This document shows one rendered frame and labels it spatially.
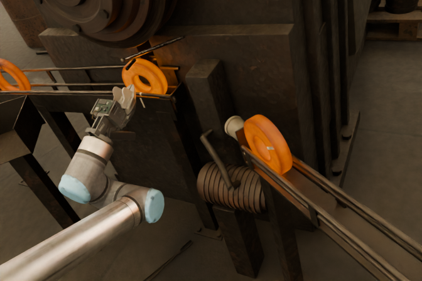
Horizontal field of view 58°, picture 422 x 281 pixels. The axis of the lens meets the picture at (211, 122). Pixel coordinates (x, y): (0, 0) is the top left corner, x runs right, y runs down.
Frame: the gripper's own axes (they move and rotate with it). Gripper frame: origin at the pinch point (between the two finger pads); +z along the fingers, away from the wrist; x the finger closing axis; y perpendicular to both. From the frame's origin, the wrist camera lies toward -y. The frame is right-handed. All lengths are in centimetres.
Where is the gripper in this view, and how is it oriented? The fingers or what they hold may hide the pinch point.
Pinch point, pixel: (132, 89)
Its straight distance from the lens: 122.0
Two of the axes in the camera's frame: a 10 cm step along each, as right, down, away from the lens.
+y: -3.5, -5.2, -7.8
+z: 3.2, -8.5, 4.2
